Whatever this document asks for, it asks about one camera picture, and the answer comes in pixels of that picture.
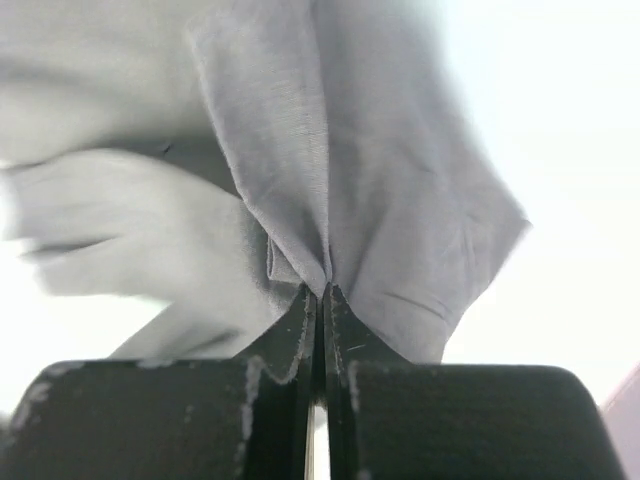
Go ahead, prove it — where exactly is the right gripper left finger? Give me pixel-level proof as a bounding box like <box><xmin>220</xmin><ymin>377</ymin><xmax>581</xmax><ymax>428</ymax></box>
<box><xmin>1</xmin><ymin>290</ymin><xmax>316</xmax><ymax>480</ymax></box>

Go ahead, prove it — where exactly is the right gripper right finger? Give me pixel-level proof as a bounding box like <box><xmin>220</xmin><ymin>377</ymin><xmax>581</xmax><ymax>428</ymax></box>
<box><xmin>322</xmin><ymin>286</ymin><xmax>624</xmax><ymax>479</ymax></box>

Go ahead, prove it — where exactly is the grey long sleeve shirt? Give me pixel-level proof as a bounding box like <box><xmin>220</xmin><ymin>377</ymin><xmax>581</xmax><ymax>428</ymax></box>
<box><xmin>1</xmin><ymin>1</ymin><xmax>528</xmax><ymax>363</ymax></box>

